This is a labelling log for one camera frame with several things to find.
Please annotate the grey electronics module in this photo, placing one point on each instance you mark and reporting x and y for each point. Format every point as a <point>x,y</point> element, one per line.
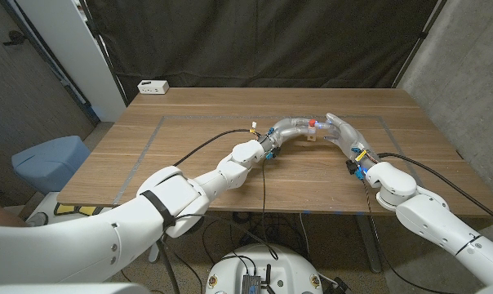
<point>251,284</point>

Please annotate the white power strip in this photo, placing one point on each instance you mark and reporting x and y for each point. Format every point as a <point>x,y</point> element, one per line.
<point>153,86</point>

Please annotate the wooden table panel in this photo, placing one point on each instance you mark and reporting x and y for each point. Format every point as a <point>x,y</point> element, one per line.
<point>150,143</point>

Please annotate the small red-capped bottle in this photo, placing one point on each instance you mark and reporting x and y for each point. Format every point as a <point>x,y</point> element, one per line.
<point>311,134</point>

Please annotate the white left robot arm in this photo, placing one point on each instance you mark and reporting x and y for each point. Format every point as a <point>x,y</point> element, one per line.
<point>148,216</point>

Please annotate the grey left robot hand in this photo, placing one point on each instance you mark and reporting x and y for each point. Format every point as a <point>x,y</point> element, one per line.
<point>287,128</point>

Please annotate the blue padded bin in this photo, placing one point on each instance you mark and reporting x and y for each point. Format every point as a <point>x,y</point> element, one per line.
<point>50,163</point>

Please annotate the white table leg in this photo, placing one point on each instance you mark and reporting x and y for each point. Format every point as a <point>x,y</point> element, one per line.
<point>367,245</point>

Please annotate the red headed screw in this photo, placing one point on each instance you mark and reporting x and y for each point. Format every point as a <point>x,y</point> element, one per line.
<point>312,122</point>

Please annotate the white robot torso base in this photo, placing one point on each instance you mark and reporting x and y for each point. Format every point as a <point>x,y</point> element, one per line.
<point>287,265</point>

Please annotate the black backdrop cloth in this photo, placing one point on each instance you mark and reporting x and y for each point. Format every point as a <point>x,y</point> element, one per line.
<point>250,41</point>

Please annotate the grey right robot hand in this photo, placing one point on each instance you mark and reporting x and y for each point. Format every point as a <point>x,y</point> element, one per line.
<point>348,136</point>

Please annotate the white sneaker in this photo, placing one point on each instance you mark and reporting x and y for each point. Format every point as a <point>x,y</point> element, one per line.
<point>37,219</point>

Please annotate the black backdrop stand pole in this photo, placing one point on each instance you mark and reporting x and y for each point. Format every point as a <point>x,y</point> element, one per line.
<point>106,55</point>
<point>423,34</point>

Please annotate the yellow black hazard strip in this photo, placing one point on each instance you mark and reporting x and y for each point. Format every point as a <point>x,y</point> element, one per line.
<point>77,210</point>

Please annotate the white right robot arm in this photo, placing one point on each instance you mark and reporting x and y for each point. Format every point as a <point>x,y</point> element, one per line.
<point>430,224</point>

